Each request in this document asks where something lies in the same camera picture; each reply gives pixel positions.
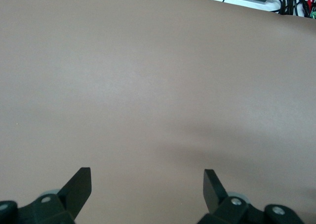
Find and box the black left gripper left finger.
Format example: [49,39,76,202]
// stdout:
[0,167,92,224]

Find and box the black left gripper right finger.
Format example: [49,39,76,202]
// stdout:
[197,169,306,224]

